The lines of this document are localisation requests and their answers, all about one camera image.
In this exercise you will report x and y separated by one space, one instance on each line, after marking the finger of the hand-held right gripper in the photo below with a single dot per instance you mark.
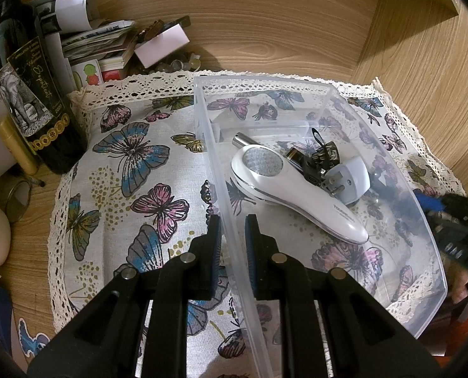
460 246
432 202

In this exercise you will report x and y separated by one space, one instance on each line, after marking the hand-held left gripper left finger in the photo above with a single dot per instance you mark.
217 240

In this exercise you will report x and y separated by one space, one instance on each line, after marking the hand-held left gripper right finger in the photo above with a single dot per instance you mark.
250 244

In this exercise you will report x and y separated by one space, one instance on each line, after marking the white handheld massager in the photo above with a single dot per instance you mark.
281 193

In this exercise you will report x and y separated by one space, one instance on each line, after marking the white plug adapter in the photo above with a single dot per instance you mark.
356 177

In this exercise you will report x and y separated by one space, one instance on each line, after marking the dark brown tube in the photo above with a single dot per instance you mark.
295 155

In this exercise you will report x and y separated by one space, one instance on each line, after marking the black hair clip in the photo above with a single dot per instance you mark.
321 158

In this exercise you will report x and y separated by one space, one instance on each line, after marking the clear plastic box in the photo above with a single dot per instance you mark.
265 98

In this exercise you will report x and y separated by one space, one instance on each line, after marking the person's right hand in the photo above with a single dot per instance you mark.
460 283

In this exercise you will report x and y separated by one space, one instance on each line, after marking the butterfly print lace cloth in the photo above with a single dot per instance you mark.
139 153

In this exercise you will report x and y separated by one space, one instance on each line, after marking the pile of coins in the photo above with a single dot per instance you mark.
186 63

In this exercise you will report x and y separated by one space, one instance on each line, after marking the white paper card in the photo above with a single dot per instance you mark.
161 45

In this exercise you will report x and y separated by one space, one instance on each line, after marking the blue cartoon sticker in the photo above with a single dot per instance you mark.
35 340

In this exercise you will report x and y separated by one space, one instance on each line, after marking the small round mirror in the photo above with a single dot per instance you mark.
10 208

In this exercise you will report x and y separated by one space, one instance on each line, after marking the cartoon picture card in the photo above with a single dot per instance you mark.
88 73

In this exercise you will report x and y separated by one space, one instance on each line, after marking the wooden shelf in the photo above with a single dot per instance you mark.
257 27

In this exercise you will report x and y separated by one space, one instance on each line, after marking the yellow tube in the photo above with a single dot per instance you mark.
17 147

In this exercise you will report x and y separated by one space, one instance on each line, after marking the dark wine bottle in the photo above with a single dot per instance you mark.
41 98

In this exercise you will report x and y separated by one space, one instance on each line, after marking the stack of papers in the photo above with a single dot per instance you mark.
88 35

